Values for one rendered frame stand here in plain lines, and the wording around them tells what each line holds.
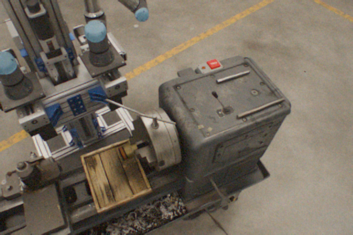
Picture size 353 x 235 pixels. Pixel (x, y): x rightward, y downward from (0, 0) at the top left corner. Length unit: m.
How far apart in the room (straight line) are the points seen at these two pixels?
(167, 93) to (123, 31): 2.55
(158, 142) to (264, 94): 0.61
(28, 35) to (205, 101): 1.01
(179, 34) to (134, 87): 1.07
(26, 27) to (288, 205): 2.34
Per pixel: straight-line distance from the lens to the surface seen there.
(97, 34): 1.64
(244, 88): 1.54
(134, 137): 1.45
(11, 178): 1.80
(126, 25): 4.04
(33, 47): 1.80
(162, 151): 1.36
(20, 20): 1.71
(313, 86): 3.61
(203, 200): 1.94
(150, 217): 1.84
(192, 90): 1.48
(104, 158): 1.70
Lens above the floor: 2.36
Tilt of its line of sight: 55 degrees down
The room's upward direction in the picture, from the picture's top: 3 degrees clockwise
